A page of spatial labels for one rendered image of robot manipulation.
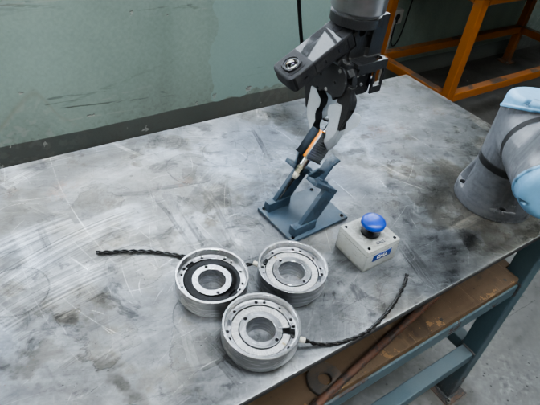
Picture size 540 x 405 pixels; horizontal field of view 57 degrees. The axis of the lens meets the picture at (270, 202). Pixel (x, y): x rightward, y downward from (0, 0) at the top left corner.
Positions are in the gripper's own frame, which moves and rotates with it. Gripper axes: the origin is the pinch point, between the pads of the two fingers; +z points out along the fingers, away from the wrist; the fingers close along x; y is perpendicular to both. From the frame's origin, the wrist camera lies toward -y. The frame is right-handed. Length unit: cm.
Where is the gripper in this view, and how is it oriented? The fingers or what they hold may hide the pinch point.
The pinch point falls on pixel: (319, 139)
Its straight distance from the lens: 80.3
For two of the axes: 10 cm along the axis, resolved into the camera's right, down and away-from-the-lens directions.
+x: -5.9, -5.7, 5.7
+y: 8.0, -3.1, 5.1
